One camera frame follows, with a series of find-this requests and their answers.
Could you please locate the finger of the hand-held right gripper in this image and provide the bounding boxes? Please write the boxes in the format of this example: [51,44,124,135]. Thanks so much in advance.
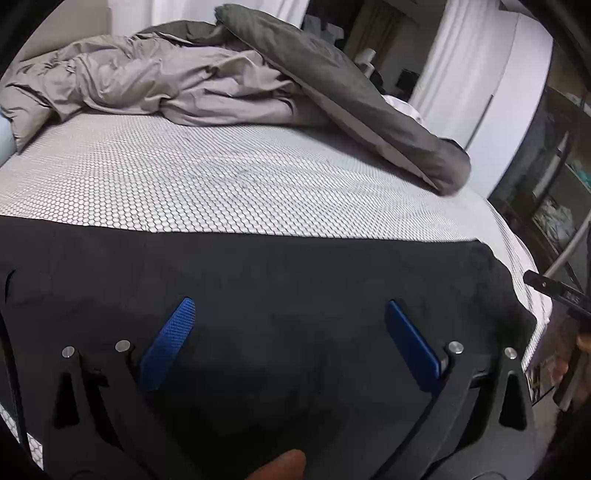
[523,270,591,315]

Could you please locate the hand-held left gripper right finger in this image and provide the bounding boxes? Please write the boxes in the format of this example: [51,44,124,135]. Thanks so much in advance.
[369,300,539,480]

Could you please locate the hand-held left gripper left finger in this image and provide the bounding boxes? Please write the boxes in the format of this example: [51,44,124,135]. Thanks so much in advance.
[39,298,204,480]

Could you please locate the black pants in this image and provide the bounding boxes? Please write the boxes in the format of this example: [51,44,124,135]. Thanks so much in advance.
[0,215,550,480]

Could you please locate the person's left hand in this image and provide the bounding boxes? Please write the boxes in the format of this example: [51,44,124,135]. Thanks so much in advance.
[247,449,308,480]

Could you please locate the metal storage shelf rack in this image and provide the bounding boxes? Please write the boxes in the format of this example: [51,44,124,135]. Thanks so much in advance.
[488,44,591,301]

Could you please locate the honeycomb pattern mattress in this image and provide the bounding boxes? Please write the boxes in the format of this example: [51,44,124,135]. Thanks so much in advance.
[0,108,555,398]

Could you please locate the white wardrobe panel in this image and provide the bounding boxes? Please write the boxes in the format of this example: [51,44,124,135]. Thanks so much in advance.
[464,14,555,200]

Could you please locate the white curtain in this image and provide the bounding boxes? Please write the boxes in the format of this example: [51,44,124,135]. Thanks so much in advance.
[409,0,525,153]

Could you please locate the light blue pillow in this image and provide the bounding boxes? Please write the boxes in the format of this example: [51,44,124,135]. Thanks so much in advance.
[0,115,20,164]

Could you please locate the beige and grey duvet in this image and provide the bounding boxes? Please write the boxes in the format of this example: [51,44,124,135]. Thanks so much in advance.
[0,4,472,195]

